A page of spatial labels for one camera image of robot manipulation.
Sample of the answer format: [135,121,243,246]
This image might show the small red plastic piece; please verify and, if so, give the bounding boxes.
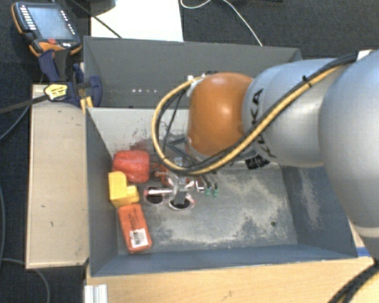
[153,163,172,183]

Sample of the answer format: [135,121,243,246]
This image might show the red crumpled sponge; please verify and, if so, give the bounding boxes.
[112,150,151,184]

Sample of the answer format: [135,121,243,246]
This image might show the yellow plastic block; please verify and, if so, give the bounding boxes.
[108,170,141,209]

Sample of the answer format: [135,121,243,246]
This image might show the orange flat box with label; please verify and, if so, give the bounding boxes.
[117,203,153,254]

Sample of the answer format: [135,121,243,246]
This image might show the grey metal bin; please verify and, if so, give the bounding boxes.
[81,35,359,278]

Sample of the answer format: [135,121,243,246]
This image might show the pale wood flat board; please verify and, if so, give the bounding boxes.
[25,83,91,270]

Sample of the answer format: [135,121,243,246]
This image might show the black cylinder on white bracket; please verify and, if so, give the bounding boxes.
[244,155,271,171]

